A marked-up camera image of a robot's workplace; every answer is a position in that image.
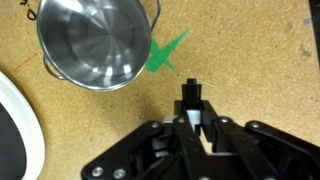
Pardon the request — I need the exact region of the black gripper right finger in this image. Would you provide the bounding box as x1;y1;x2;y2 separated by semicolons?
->
198;99;320;180

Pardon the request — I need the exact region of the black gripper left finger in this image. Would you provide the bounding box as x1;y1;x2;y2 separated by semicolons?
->
80;99;216;180

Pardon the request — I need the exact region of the green X mark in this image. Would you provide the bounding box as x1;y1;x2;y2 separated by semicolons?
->
144;28;191;75

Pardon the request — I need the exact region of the small stainless steel pot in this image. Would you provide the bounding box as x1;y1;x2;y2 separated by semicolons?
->
36;0;163;93

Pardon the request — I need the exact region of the white two-tier turntable rack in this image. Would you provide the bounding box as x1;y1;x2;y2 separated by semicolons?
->
0;70;46;180

